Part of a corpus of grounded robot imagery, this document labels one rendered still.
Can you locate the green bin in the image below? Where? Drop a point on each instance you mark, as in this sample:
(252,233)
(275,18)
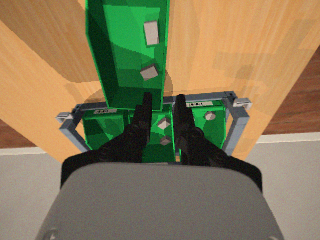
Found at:
(214,130)
(102,125)
(117,40)
(154,151)

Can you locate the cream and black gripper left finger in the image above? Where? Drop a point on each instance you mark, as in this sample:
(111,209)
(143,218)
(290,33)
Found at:
(126,147)

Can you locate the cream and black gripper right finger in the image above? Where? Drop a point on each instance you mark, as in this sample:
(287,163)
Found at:
(196,150)

